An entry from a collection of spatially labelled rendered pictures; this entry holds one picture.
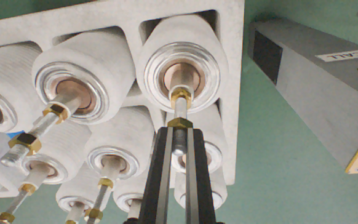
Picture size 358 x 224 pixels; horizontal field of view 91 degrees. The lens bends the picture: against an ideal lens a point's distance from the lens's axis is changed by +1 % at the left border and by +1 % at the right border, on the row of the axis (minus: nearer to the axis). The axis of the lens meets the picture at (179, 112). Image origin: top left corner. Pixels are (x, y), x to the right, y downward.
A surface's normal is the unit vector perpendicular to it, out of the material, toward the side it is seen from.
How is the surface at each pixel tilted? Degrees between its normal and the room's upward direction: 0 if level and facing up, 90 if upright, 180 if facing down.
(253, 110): 0
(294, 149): 0
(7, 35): 0
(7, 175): 90
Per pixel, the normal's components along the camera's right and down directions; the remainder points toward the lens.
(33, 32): -0.04, 0.59
